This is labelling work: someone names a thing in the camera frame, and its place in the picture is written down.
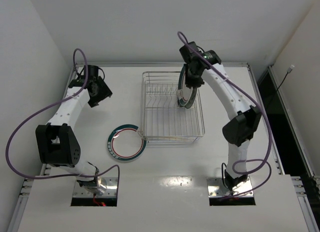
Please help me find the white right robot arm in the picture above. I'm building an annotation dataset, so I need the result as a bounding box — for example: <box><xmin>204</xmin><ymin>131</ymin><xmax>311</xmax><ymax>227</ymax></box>
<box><xmin>178</xmin><ymin>42</ymin><xmax>262</xmax><ymax>190</ymax></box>

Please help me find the metal base plate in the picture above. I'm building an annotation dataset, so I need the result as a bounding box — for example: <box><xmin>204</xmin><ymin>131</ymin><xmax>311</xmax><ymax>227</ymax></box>
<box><xmin>72</xmin><ymin>177</ymin><xmax>118</xmax><ymax>198</ymax></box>
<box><xmin>206</xmin><ymin>177</ymin><xmax>254</xmax><ymax>198</ymax></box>

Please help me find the metal wire dish rack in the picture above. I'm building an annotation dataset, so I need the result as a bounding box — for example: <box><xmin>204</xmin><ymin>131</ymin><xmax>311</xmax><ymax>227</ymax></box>
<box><xmin>138</xmin><ymin>71</ymin><xmax>205</xmax><ymax>144</ymax></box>

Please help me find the white grey patterned plate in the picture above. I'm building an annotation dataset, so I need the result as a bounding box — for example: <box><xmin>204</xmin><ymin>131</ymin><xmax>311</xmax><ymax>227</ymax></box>
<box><xmin>185</xmin><ymin>88</ymin><xmax>198</xmax><ymax>109</ymax></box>

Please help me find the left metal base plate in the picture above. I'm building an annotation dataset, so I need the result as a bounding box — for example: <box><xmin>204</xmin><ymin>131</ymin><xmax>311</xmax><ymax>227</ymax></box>
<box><xmin>72</xmin><ymin>177</ymin><xmax>118</xmax><ymax>198</ymax></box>

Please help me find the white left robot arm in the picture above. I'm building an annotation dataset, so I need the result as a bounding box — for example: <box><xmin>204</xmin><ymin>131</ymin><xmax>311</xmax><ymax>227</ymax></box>
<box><xmin>35</xmin><ymin>65</ymin><xmax>113</xmax><ymax>191</ymax></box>

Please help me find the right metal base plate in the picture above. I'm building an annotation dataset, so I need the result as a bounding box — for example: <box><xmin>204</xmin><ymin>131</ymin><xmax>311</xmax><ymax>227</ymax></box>
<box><xmin>206</xmin><ymin>177</ymin><xmax>254</xmax><ymax>198</ymax></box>

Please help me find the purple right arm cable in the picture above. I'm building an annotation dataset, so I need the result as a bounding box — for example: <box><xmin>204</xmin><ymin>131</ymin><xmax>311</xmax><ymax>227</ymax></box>
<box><xmin>176</xmin><ymin>31</ymin><xmax>273</xmax><ymax>201</ymax></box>

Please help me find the green red rimmed plate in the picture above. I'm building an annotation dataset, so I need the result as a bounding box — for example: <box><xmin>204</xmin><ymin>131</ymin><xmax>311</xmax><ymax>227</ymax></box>
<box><xmin>106</xmin><ymin>124</ymin><xmax>147</xmax><ymax>162</ymax></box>
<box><xmin>177</xmin><ymin>64</ymin><xmax>193</xmax><ymax>107</ymax></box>

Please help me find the hanging black usb cable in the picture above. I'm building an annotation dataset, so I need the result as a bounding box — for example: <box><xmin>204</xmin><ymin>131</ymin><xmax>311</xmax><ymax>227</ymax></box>
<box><xmin>277</xmin><ymin>64</ymin><xmax>296</xmax><ymax>90</ymax></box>

